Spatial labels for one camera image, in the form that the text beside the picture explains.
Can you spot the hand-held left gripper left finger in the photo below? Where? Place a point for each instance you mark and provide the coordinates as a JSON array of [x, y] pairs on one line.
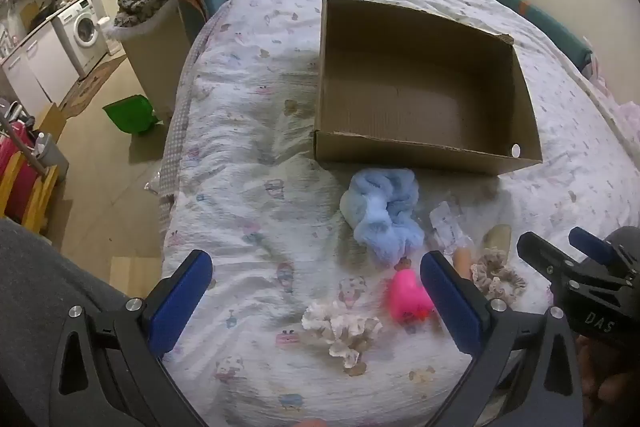
[[180, 302]]

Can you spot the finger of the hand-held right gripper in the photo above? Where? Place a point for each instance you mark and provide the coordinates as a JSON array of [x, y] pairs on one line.
[[542, 254], [590, 244]]

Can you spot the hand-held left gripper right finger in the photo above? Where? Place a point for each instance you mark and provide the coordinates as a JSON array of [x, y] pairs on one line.
[[450, 307]]

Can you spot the pink soft toy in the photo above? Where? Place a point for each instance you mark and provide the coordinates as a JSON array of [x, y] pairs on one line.
[[405, 294]]

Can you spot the beige sponge pad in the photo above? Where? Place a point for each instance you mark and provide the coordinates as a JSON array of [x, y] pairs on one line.
[[497, 237]]

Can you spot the beige floral scrunchie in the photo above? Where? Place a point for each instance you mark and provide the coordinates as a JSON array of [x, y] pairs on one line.
[[495, 274]]

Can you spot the clear plastic packet white label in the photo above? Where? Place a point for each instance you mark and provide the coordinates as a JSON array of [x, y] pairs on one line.
[[447, 222]]

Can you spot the white floral scrunchie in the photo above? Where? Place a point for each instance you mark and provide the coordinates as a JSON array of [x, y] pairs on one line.
[[340, 324]]

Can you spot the blue fluffy scrunchie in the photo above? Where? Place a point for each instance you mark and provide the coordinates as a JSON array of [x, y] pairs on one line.
[[385, 212]]

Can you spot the brown cardboard box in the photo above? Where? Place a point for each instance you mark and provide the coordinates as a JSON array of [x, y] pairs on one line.
[[415, 92]]

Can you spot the person's right hand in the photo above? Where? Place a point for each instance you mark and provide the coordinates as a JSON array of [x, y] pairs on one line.
[[605, 382]]

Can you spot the white printed bed sheet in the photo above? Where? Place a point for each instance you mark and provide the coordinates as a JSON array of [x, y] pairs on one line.
[[250, 187]]

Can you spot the yellow wooden rack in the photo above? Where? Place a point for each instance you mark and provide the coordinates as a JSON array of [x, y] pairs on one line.
[[37, 202]]

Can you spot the green plastic dustpan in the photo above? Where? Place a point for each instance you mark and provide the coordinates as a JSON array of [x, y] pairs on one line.
[[132, 114]]

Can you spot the grey bin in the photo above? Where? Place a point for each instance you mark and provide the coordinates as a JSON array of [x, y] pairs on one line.
[[50, 154]]

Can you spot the pink suitcase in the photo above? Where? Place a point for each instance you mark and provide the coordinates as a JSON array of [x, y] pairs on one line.
[[15, 157]]

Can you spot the small cardboard box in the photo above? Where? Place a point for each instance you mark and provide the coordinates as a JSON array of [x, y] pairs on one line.
[[50, 119]]

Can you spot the teal headboard cushion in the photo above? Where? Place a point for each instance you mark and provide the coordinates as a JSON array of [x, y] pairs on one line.
[[540, 19]]

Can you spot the patterned floor rug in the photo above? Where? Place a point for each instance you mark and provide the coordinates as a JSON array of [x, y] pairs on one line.
[[92, 87]]

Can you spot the beige laundry basket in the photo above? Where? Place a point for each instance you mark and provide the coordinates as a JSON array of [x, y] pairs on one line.
[[150, 57]]

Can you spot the white cabinet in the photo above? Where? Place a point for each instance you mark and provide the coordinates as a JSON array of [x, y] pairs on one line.
[[30, 67]]

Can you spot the white washing machine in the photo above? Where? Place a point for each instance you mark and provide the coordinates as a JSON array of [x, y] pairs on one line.
[[82, 32]]

